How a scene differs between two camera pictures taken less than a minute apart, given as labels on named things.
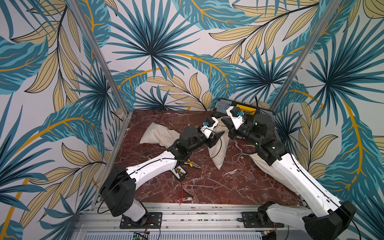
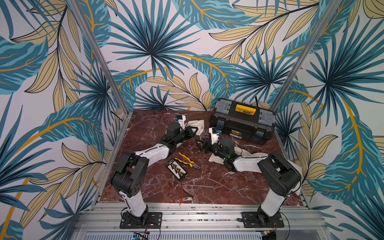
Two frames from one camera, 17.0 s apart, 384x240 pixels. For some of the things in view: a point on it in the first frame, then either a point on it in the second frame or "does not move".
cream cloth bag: x=157 y=133 -> x=199 y=123
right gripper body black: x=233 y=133 -> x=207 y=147
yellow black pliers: x=192 y=164 does not move
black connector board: x=180 y=173 does not move
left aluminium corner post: x=98 y=51 does not move
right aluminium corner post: x=327 y=14 does not move
